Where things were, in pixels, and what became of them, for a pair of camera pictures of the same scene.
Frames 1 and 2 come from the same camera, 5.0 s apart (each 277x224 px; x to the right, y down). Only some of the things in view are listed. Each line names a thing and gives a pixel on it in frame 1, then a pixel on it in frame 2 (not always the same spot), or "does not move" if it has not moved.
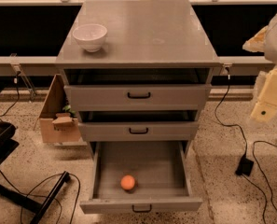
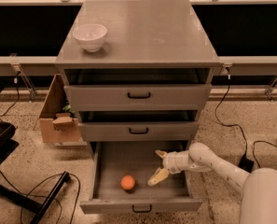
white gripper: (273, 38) → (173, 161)
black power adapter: (244, 166) does not move
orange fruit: (127, 182) does not move
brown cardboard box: (59, 123) does not move
